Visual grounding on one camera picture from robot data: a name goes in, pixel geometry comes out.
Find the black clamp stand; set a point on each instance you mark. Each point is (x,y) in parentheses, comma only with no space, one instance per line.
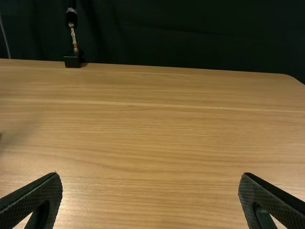
(72,62)

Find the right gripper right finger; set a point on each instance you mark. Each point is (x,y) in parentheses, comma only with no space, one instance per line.
(250,193)

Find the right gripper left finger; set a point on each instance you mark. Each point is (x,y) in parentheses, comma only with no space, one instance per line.
(51,190)

